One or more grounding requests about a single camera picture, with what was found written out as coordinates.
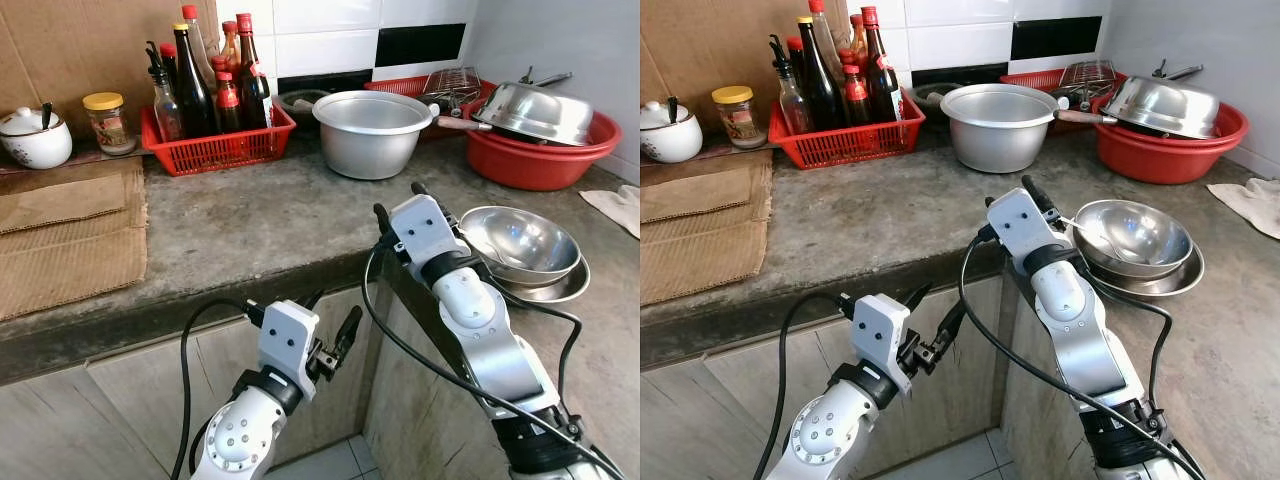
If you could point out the clear bottle with black pump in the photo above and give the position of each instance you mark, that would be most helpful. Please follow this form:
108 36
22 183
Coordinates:
168 115
793 108

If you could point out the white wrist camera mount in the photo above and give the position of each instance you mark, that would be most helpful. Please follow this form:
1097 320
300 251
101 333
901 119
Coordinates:
880 330
285 335
425 228
1022 225

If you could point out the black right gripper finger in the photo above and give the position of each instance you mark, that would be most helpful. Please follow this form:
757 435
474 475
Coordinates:
992 203
1042 200
432 200
383 218

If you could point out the flat brown cardboard sheet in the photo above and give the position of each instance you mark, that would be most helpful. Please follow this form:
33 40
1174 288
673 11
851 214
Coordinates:
70 240
700 230

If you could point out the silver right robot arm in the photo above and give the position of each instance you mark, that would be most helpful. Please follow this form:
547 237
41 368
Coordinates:
1090 340
500 350

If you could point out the red plastic bottle basket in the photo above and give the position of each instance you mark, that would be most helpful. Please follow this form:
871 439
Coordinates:
215 152
845 145

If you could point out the red plastic basin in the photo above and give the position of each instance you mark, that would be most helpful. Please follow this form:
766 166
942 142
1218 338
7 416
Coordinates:
540 165
1170 160

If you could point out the deep stainless steel bowl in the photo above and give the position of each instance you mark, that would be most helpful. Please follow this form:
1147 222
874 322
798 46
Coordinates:
520 245
1140 235

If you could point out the black dish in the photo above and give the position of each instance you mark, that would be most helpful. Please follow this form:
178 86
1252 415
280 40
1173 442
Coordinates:
298 100
928 93

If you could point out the white cloth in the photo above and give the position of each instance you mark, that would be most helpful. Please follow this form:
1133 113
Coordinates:
1250 205
615 205

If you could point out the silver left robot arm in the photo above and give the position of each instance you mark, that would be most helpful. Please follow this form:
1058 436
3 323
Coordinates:
240 440
830 440

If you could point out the clear bottle with red cap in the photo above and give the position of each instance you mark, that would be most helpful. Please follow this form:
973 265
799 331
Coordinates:
205 60
828 50

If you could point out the upturned stainless steel bowl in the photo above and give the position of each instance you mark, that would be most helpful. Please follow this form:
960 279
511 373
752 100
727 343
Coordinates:
535 115
1160 105

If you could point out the upright brown cardboard sheet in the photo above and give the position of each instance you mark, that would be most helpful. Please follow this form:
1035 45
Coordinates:
80 50
710 45

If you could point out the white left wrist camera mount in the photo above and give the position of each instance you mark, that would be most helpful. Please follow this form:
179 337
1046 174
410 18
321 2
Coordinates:
880 330
285 335

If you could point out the glass jar with yellow lid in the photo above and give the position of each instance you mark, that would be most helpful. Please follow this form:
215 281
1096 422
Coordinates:
738 120
108 125

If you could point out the tall dark soy sauce bottle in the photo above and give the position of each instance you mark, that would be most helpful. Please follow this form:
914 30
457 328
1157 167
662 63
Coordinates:
820 95
195 100

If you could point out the shallow red plastic basket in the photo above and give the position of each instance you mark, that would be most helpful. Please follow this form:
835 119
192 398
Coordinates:
395 85
1030 78

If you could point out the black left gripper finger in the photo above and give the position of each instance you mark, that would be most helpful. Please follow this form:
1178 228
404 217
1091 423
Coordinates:
349 330
918 294
950 322
313 300

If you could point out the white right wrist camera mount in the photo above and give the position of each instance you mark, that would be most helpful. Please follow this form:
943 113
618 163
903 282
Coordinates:
1022 225
425 228

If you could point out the dark labelled bottle red cap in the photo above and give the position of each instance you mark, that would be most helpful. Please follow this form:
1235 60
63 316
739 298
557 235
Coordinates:
878 85
252 90

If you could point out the slim bottle with red cap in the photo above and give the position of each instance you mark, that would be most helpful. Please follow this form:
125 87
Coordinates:
857 35
231 45

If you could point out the metal tongs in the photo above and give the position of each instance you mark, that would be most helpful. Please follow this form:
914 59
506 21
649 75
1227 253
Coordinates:
1180 72
550 78

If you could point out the white ceramic lidded pot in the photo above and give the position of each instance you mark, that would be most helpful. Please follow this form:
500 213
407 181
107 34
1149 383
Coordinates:
668 140
35 145

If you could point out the small red-capped sauce bottle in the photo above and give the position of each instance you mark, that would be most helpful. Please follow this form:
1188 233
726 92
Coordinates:
855 100
228 105

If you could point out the aluminium pot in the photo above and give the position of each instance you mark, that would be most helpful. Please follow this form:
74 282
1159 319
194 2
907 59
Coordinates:
1000 140
370 150

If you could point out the shallow stainless steel dish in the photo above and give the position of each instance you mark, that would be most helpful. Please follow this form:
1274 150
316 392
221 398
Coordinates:
560 290
1180 280

